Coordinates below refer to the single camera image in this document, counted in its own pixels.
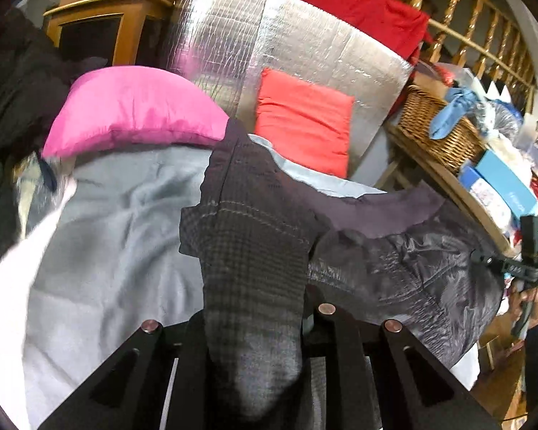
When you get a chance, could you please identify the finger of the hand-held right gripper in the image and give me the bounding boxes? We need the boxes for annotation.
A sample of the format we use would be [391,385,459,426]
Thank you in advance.
[470,250,505,273]

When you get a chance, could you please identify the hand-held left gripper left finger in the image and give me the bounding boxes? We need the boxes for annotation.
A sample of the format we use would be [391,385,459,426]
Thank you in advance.
[38,310,209,430]

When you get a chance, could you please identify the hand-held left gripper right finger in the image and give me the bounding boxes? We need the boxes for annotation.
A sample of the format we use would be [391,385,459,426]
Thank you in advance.
[300,286,503,430]

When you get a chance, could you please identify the dark quilted zip jacket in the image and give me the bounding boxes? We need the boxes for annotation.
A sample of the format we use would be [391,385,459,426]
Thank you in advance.
[179,119,510,430]

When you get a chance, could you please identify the blue cardboard box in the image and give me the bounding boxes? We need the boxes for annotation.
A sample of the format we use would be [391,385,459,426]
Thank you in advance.
[474,149,538,216]

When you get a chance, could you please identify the white patterned box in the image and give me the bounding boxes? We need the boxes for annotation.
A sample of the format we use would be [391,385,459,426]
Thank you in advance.
[458,166,514,234]

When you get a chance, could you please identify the wooden side table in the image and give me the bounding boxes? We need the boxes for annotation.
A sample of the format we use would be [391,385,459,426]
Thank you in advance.
[377,121,517,258]

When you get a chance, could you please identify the clear plastic bag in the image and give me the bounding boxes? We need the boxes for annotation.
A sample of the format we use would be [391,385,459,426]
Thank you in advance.
[474,97,523,146]

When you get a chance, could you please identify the wicker basket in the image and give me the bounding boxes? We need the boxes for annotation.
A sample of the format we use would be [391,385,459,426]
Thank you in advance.
[396,85,487,175]

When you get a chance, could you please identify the grey blanket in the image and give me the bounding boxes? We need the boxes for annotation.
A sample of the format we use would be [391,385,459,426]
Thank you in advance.
[22,133,386,430]

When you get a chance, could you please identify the light blue cloth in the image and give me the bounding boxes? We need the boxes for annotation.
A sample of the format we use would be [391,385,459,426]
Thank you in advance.
[429,87,481,140]

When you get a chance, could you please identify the white sheet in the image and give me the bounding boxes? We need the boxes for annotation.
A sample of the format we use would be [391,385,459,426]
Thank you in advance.
[0,179,78,430]

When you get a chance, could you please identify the red-orange pillow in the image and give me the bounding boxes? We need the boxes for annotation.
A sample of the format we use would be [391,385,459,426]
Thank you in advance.
[254,68,356,178]

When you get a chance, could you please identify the wooden stair banister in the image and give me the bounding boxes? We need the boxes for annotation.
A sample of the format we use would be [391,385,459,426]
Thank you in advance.
[242,0,538,114]

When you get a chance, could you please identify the pink pillow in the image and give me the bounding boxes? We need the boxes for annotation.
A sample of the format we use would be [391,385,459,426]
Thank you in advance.
[42,66,230,160]

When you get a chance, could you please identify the red blanket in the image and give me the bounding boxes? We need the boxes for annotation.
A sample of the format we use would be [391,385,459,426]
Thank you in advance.
[246,0,434,66]

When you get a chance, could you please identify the black puffer jacket pile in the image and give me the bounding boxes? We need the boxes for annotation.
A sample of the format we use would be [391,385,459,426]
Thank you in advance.
[0,6,109,254]

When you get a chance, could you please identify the silver foil insulation mat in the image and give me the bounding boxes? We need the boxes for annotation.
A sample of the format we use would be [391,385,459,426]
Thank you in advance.
[165,0,415,176]

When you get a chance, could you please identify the wooden cabinet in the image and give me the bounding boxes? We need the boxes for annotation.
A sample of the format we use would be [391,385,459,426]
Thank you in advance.
[42,0,173,73]

